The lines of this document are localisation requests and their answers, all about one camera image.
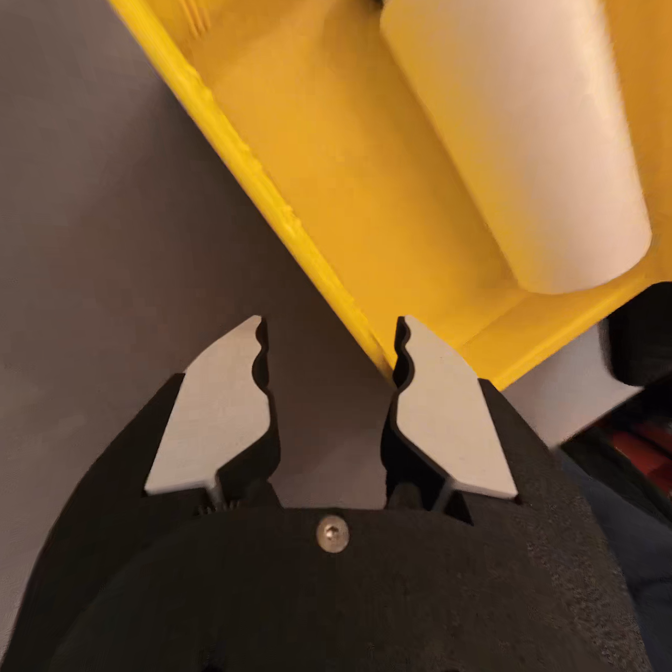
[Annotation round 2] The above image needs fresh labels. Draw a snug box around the red object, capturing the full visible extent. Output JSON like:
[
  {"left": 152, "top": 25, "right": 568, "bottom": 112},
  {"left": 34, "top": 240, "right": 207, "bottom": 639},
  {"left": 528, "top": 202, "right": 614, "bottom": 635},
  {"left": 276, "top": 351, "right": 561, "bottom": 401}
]
[{"left": 611, "top": 420, "right": 672, "bottom": 497}]

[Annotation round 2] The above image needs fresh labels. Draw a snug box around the yellow plastic bin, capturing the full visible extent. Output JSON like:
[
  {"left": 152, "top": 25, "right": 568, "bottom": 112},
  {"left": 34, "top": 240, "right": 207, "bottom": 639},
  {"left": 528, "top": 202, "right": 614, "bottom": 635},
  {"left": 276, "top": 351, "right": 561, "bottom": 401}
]
[{"left": 107, "top": 0, "right": 672, "bottom": 392}]

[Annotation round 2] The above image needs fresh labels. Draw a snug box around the white plastic bottle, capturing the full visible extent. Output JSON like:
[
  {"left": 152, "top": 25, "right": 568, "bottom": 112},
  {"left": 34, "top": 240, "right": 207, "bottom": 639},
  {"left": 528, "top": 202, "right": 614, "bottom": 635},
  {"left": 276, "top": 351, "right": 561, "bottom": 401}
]
[{"left": 379, "top": 0, "right": 653, "bottom": 296}]

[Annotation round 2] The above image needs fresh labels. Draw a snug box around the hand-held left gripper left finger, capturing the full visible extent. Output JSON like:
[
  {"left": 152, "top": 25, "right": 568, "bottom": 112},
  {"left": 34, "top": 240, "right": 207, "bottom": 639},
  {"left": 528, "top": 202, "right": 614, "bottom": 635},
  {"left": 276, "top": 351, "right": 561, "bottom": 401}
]
[{"left": 143, "top": 315, "right": 281, "bottom": 507}]

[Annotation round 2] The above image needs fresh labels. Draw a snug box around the black round mat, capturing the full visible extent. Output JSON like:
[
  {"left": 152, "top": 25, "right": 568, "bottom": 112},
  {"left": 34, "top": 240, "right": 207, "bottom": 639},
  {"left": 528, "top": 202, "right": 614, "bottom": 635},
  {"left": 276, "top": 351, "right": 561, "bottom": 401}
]
[{"left": 608, "top": 282, "right": 672, "bottom": 388}]

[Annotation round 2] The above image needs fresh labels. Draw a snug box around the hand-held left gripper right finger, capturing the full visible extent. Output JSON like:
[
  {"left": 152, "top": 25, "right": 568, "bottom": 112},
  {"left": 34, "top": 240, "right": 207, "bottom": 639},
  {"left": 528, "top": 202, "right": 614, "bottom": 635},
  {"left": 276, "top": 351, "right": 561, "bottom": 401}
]
[{"left": 380, "top": 315, "right": 519, "bottom": 511}]

